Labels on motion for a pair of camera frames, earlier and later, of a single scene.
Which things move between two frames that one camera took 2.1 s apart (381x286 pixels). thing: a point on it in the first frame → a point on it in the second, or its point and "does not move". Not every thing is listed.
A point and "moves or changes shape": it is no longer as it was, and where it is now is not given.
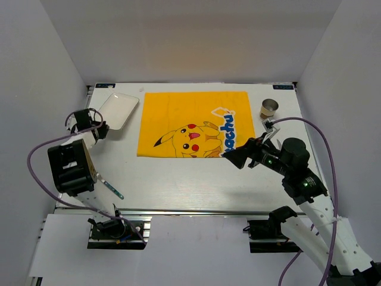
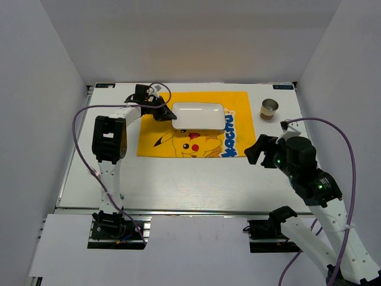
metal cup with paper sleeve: x=268 y=108 does not move
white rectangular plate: x=117 y=110 moves or changes shape
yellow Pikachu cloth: x=193 y=124 does not move
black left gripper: x=104 y=128 → x=165 y=113
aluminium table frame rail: x=73 y=212 does not move
